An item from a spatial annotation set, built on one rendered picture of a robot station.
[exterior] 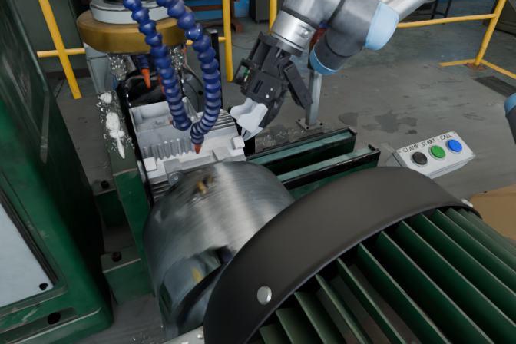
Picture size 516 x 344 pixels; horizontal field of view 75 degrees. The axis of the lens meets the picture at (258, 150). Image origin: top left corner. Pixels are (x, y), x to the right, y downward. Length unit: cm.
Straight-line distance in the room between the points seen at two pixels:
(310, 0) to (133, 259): 58
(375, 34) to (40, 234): 61
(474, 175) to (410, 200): 107
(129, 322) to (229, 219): 43
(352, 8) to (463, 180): 73
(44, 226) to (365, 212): 48
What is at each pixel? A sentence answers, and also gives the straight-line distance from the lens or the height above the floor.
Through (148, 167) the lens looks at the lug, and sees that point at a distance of 66.
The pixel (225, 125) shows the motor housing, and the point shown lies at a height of 110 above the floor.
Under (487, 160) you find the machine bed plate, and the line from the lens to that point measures 133.
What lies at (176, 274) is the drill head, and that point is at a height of 112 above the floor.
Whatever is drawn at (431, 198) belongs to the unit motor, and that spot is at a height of 136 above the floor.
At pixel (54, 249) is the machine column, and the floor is 106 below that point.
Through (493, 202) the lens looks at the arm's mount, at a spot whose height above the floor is 88.
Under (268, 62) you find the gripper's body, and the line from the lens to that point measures 63.
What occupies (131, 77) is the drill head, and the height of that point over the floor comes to 114.
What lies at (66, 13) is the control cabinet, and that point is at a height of 65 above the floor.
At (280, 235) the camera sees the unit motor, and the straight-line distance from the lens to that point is 16.
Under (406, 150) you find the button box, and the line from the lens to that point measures 74.
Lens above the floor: 148
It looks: 36 degrees down
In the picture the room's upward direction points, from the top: straight up
